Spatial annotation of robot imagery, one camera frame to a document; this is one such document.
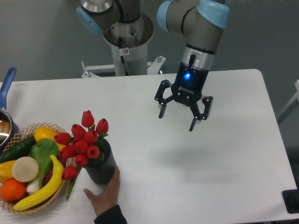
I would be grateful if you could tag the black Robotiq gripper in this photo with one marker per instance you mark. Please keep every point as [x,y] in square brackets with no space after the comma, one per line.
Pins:
[190,86]

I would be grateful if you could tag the dark grey ribbed vase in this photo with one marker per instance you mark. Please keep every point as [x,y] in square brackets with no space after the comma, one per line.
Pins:
[101,171]

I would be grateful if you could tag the red tulip bouquet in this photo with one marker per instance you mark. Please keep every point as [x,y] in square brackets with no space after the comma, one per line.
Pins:
[86,145]

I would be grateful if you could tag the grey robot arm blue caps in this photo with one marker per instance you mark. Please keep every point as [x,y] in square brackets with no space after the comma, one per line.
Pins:
[201,22]

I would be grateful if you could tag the dark sleeved forearm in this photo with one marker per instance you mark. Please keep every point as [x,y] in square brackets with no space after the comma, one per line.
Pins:
[111,216]

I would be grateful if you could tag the person's hand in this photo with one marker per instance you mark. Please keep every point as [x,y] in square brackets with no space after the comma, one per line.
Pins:
[108,198]

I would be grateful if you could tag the purple red vegetable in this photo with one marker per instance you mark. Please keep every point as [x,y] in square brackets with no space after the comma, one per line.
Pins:
[49,174]

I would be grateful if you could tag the yellow banana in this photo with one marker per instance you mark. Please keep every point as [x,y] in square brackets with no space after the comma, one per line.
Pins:
[45,192]

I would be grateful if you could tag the yellow lemon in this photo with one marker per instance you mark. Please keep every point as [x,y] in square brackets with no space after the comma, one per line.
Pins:
[44,132]

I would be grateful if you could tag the black device at table edge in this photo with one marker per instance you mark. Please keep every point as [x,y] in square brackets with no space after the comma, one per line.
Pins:
[291,200]

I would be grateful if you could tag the green bok choy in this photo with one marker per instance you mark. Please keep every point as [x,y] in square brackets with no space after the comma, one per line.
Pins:
[41,153]

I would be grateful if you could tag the dark green cucumber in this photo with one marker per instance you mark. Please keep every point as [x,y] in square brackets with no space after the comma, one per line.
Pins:
[18,150]

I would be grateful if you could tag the beige round disc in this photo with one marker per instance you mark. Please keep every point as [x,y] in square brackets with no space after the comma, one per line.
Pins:
[25,169]

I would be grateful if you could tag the yellow bell pepper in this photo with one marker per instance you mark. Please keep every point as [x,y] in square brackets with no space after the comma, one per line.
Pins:
[6,170]

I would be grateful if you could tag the orange fruit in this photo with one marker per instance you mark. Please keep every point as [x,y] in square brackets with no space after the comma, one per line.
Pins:
[13,190]

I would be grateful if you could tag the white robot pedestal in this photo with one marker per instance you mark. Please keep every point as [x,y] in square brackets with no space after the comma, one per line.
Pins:
[129,46]

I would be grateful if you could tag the white frame at right edge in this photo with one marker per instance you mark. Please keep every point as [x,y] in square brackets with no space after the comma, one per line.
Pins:
[291,104]

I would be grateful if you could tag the blue handled saucepan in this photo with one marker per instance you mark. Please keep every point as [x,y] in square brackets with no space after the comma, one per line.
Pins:
[8,128]

